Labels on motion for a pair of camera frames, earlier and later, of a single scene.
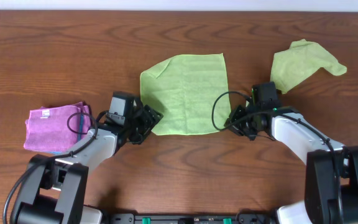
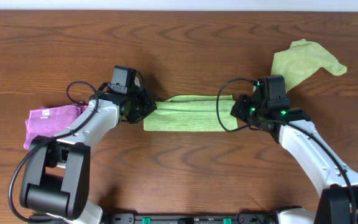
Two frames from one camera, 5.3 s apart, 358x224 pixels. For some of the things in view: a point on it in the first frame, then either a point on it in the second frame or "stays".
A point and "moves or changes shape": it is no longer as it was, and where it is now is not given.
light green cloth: (191, 91) moves or changes shape
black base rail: (162, 218) stays
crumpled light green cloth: (292, 67) stays
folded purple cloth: (53, 129) stays
